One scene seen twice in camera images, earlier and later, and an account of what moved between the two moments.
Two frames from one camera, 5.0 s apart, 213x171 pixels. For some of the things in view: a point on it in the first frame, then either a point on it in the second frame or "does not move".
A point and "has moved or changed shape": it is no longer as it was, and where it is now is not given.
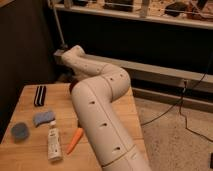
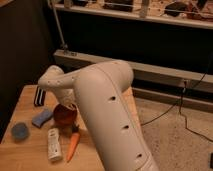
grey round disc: x=19 y=132 does not move
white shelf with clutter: x=194 y=13 does not move
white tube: x=54 y=144 does not move
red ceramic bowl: x=72 y=85 has moved or changed shape
